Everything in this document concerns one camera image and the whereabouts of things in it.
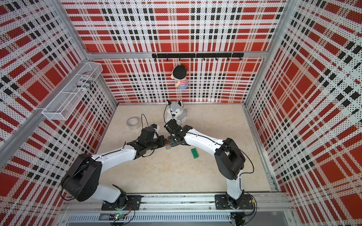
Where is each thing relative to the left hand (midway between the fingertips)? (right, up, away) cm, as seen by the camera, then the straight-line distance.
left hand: (169, 140), depth 89 cm
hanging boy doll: (+6, +44, +2) cm, 44 cm away
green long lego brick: (+16, -9, +1) cm, 19 cm away
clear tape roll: (-30, +10, +18) cm, 37 cm away
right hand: (+5, 0, -2) cm, 5 cm away
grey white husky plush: (+3, +19, +4) cm, 20 cm away
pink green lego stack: (-1, -5, +1) cm, 5 cm away
